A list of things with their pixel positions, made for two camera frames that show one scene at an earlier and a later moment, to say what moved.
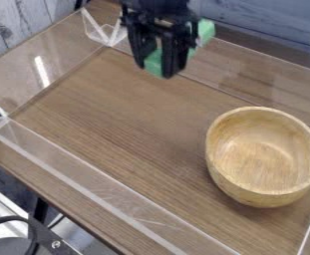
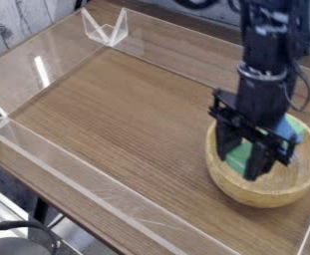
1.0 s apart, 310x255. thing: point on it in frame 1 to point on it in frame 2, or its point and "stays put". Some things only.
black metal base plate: (42, 235) stays put
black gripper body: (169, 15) to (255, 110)
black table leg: (40, 212) stays put
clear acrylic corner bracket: (104, 33) stays put
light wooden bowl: (263, 155) stays put
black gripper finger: (143, 41) to (227, 137)
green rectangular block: (153, 62) to (288, 128)
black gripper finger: (175, 43) to (260, 159)
